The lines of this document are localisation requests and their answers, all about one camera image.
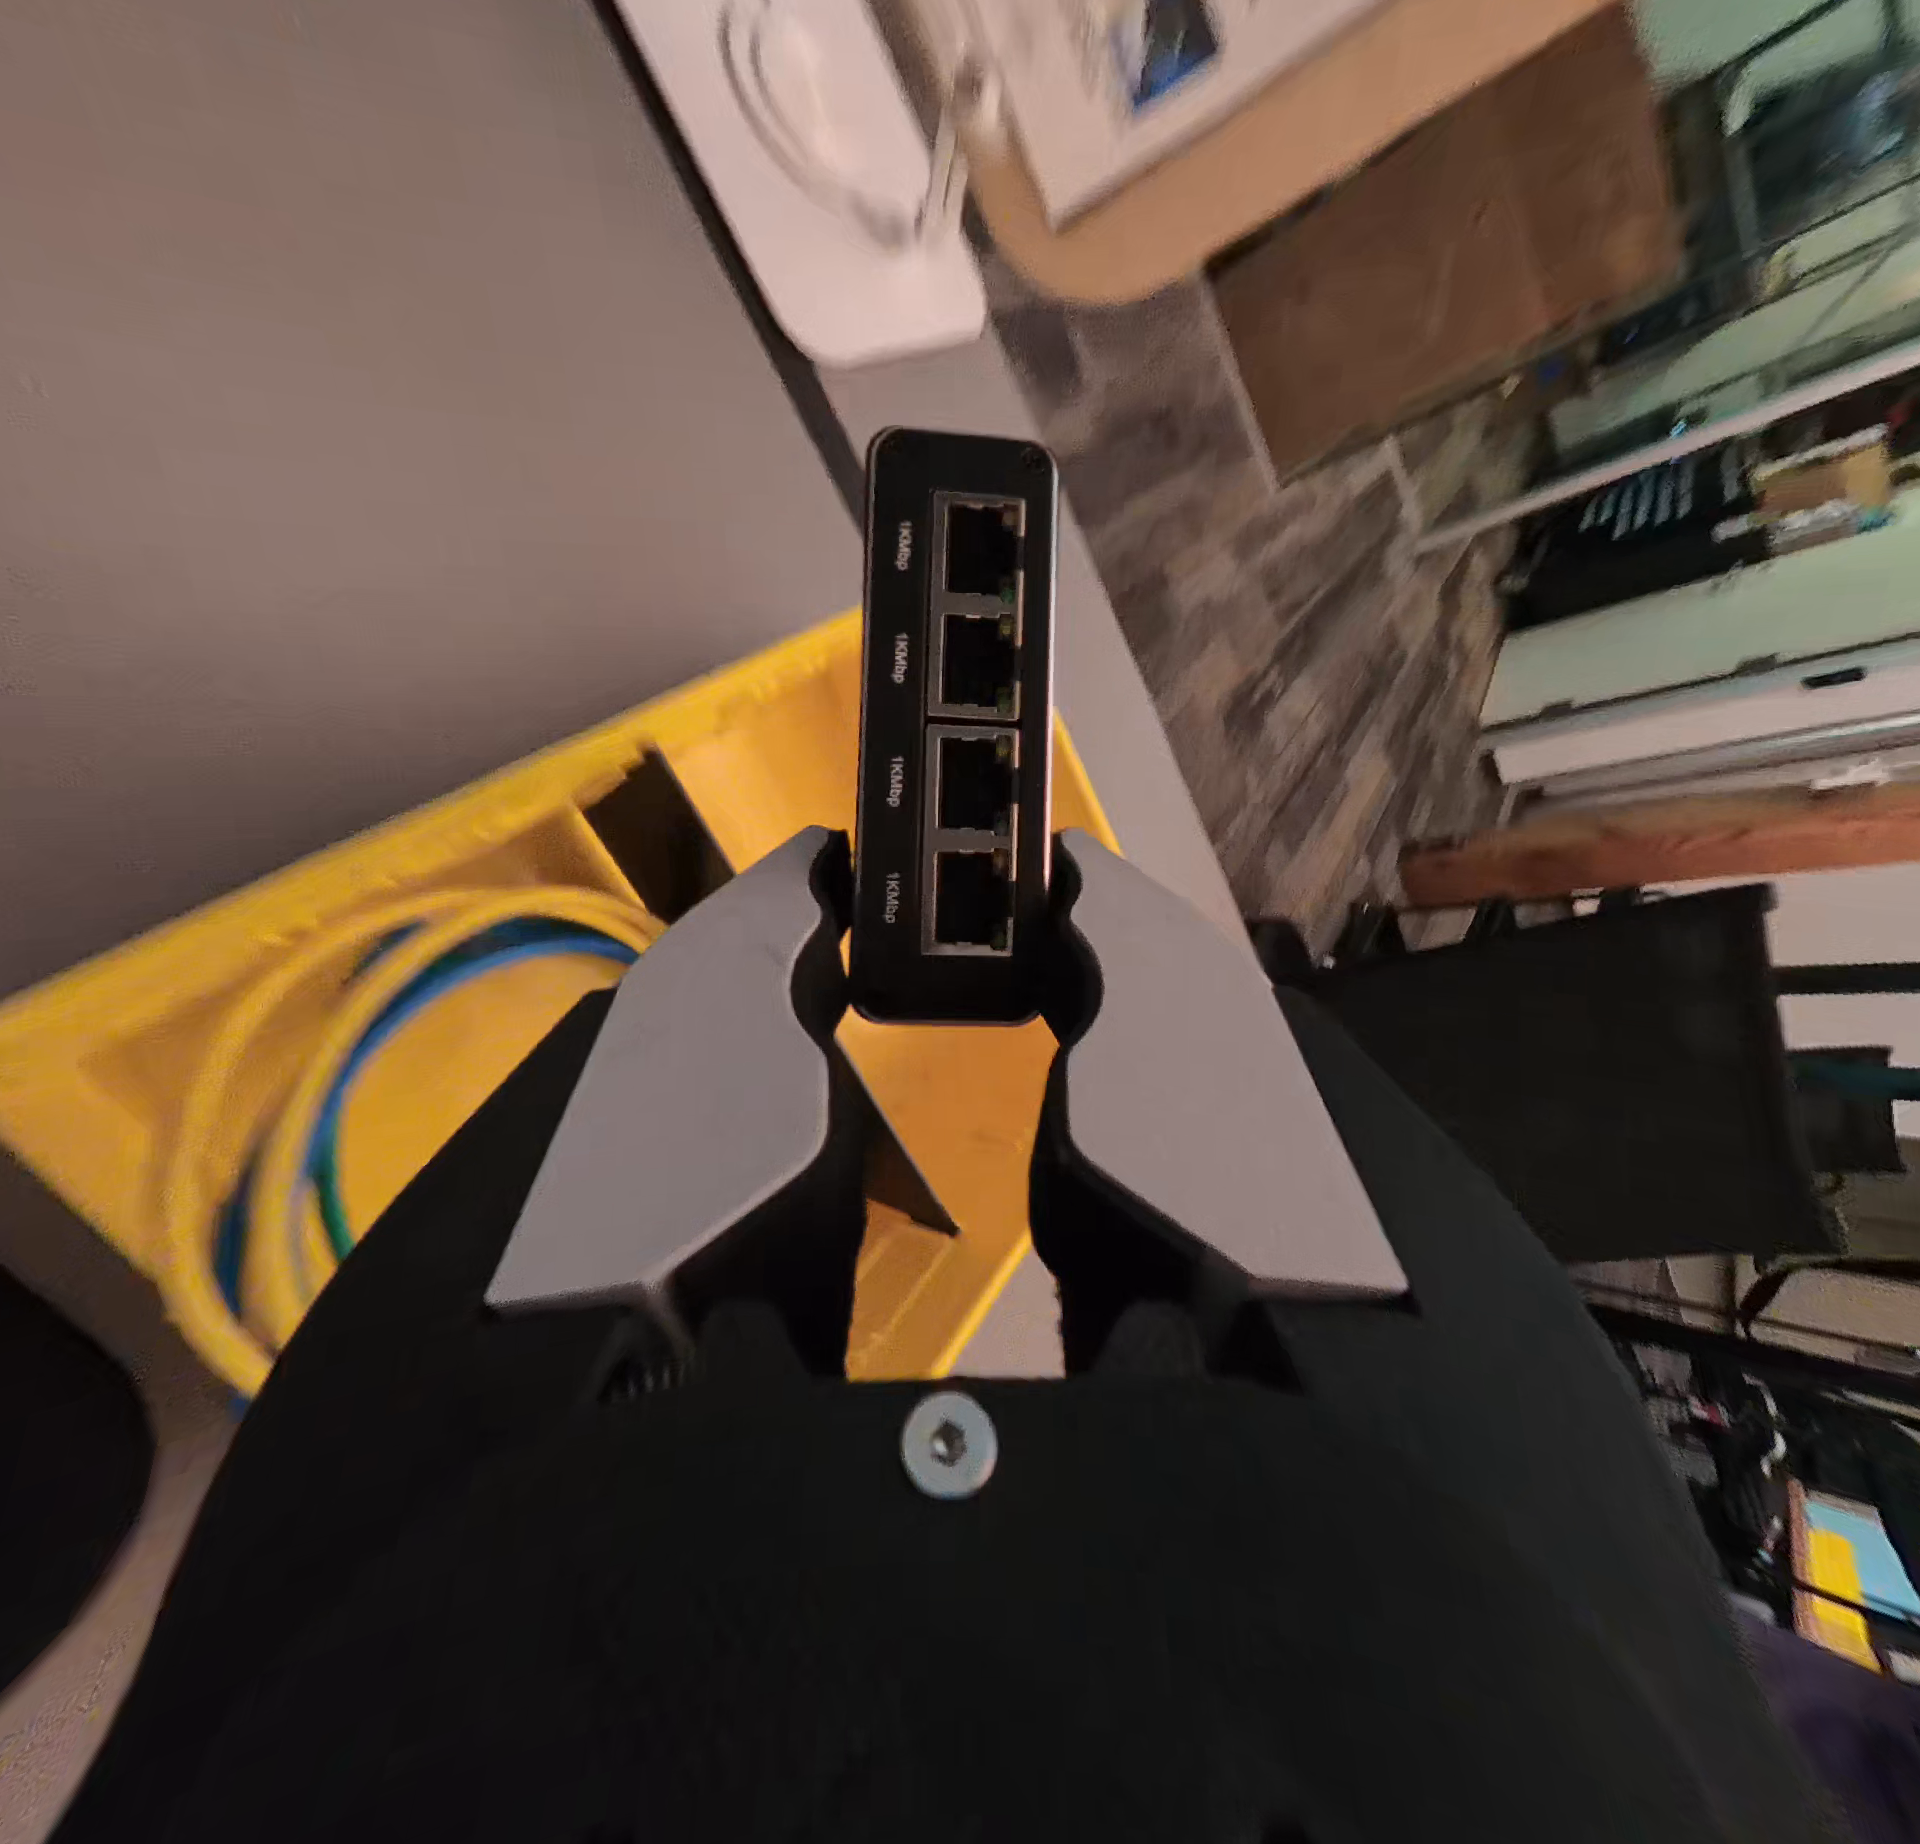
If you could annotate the black ethernet switch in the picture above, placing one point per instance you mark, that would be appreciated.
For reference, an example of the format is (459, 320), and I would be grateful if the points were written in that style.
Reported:
(962, 703)

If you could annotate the yellow plastic bin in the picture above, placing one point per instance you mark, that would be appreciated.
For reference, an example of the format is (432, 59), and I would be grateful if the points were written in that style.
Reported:
(119, 1036)

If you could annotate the black partition panel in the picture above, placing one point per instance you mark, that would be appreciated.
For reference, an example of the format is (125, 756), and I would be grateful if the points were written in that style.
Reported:
(1561, 1067)

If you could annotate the wooden instruction sheet board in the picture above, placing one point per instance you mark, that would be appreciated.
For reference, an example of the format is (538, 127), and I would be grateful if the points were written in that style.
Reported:
(1197, 11)

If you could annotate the white shelving rack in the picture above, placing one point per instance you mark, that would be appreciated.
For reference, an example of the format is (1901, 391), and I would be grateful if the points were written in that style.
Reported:
(1649, 643)

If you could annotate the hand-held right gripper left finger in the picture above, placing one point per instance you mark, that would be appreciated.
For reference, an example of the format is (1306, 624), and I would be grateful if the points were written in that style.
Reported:
(677, 1095)

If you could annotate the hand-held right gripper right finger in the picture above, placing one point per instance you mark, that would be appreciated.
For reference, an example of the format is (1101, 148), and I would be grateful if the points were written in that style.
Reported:
(1212, 1110)

